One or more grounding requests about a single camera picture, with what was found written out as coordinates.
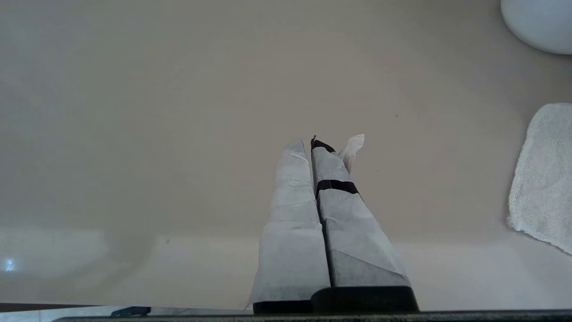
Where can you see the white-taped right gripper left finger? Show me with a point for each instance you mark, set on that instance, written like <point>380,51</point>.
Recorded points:
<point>290,250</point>

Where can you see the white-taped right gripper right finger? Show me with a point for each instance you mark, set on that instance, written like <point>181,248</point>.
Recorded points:
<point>353,241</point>

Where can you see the white bowls at right edge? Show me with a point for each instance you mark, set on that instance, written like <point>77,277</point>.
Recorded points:
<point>545,188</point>

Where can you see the white round bowl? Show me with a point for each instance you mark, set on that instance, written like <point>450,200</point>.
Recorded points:
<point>543,22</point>

